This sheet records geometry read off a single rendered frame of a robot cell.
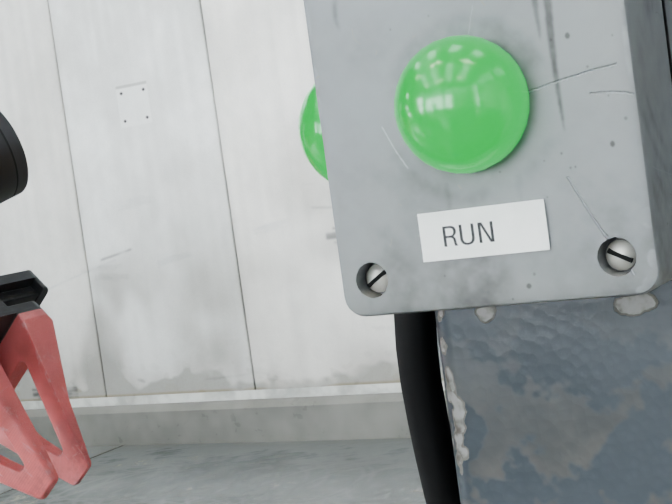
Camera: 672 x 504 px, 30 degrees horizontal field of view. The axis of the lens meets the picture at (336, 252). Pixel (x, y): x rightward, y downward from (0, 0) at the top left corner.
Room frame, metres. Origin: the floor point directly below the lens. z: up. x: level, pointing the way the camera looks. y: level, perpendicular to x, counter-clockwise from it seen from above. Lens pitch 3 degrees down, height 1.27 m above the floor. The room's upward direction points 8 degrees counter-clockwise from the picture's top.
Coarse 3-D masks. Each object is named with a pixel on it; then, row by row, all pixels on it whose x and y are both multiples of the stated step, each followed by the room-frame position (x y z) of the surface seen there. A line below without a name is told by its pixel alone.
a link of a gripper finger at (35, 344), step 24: (0, 312) 0.58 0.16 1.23; (24, 312) 0.59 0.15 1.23; (0, 336) 0.59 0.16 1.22; (24, 336) 0.58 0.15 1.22; (48, 336) 0.59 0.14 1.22; (0, 360) 0.59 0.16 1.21; (24, 360) 0.58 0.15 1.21; (48, 360) 0.58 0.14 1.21; (48, 384) 0.57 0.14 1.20; (48, 408) 0.58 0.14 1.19; (0, 432) 0.59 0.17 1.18; (72, 432) 0.57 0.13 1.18; (72, 456) 0.57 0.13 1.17; (72, 480) 0.57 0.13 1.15
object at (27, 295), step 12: (0, 276) 0.60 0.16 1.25; (12, 276) 0.61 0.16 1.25; (24, 276) 0.61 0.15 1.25; (36, 276) 0.62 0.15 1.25; (0, 288) 0.60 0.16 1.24; (12, 288) 0.61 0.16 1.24; (24, 288) 0.62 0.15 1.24; (36, 288) 0.62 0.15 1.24; (12, 300) 0.60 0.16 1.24; (24, 300) 0.61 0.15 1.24; (36, 300) 0.62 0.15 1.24
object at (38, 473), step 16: (0, 368) 0.55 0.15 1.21; (0, 384) 0.55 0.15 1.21; (0, 400) 0.55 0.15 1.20; (16, 400) 0.55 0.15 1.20; (0, 416) 0.55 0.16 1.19; (16, 416) 0.55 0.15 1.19; (16, 432) 0.55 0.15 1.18; (32, 432) 0.55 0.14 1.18; (16, 448) 0.55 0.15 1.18; (32, 448) 0.55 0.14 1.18; (0, 464) 0.55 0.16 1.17; (16, 464) 0.56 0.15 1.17; (32, 464) 0.55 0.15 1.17; (48, 464) 0.55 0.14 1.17; (0, 480) 0.56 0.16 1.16; (16, 480) 0.55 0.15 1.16; (32, 480) 0.55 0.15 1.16; (48, 480) 0.55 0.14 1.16; (32, 496) 0.55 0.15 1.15
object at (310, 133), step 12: (312, 96) 0.31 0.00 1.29; (312, 108) 0.30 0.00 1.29; (300, 120) 0.31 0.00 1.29; (312, 120) 0.30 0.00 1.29; (300, 132) 0.31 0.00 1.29; (312, 132) 0.30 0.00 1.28; (312, 144) 0.31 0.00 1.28; (312, 156) 0.31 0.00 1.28; (324, 156) 0.30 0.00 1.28; (324, 168) 0.31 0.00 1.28
